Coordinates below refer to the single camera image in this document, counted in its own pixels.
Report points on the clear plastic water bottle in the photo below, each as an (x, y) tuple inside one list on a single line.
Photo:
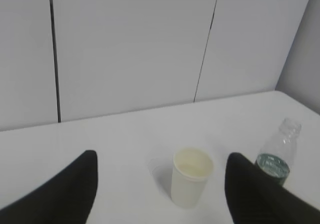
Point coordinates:
[(277, 155)]

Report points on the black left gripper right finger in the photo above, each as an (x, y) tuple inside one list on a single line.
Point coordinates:
[(254, 198)]

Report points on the white paper cup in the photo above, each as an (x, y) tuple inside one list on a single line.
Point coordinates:
[(191, 170)]

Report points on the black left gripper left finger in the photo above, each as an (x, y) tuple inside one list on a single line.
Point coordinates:
[(67, 198)]

